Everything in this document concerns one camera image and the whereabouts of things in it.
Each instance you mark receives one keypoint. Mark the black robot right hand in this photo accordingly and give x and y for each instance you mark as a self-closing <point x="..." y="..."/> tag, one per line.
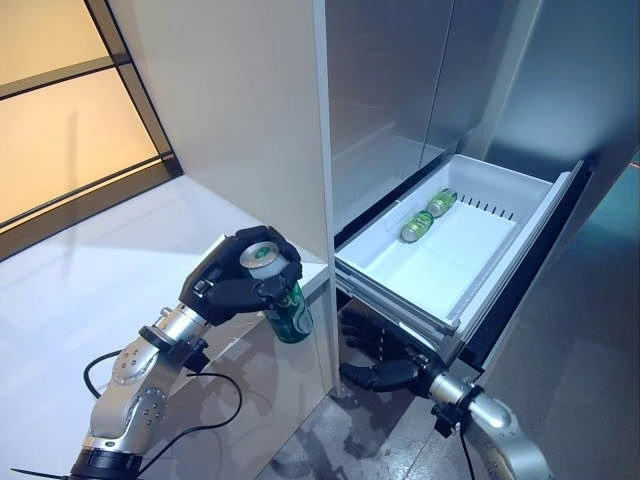
<point x="400" y="372"/>

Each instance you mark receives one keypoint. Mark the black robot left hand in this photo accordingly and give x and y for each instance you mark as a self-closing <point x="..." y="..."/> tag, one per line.
<point x="225" y="295"/>

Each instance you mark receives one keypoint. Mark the green drink can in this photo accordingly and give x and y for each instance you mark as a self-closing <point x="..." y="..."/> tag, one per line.
<point x="295" y="320"/>
<point x="441" y="202"/>
<point x="417" y="226"/>

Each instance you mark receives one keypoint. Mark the fridge drawer with white bin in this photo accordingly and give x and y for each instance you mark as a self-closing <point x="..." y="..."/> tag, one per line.
<point x="440" y="265"/>

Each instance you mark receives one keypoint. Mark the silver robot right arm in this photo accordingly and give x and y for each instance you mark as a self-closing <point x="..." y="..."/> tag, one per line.
<point x="505" y="430"/>

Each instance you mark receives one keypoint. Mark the stainless steel fridge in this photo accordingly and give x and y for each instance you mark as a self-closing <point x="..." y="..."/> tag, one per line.
<point x="380" y="90"/>

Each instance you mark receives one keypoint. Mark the steel fridge door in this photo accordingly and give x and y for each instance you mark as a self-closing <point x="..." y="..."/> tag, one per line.
<point x="475" y="70"/>
<point x="380" y="80"/>

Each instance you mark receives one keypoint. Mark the white counter cabinet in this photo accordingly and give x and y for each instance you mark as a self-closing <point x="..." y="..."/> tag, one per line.
<point x="75" y="300"/>

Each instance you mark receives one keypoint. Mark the tall white cabinet panel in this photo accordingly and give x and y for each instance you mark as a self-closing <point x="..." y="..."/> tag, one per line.
<point x="225" y="125"/>

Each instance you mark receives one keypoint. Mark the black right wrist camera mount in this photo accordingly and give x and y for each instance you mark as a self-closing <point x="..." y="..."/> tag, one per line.
<point x="452" y="407"/>

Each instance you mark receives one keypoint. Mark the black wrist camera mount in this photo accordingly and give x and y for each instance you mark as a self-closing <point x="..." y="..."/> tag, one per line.
<point x="452" y="407"/>
<point x="172" y="345"/>

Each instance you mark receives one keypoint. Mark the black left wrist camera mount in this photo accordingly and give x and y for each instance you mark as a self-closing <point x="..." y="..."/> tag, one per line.
<point x="172" y="345"/>

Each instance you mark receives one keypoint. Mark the amber glass window wall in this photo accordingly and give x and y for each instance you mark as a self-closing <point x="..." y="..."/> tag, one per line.
<point x="60" y="125"/>

